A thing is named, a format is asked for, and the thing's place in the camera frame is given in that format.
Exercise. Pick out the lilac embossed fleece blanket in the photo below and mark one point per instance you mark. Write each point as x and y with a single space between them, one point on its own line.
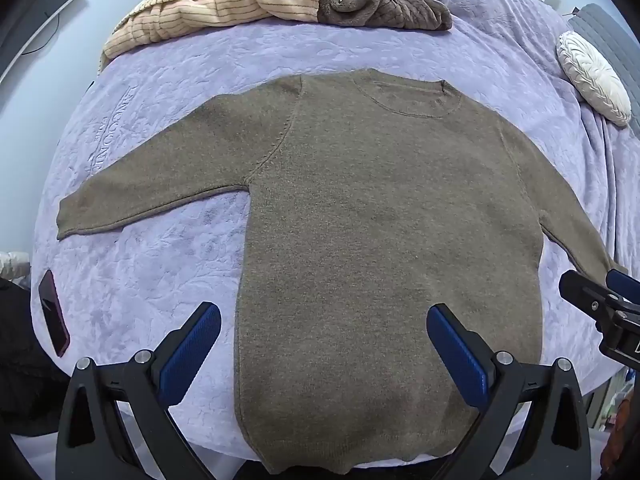
150 125

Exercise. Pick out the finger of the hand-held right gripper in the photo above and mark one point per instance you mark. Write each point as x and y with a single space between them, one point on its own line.
622 282
582 290

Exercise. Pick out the white round pleated pillow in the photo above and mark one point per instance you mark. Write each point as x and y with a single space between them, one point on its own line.
592 75

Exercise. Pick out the olive brown knit sweater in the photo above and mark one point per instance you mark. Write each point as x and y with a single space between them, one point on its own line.
375 210

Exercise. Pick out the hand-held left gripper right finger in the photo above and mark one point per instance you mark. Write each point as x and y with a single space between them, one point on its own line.
457 355

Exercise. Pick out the dark cloth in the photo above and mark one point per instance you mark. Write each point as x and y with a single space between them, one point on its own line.
20 385

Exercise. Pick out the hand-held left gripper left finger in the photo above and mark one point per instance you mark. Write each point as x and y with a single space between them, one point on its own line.
192 347

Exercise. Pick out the grey quilted cushion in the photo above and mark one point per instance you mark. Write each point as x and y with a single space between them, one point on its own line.
610 30

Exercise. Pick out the black curved monitor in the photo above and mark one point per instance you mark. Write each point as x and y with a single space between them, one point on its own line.
45 0

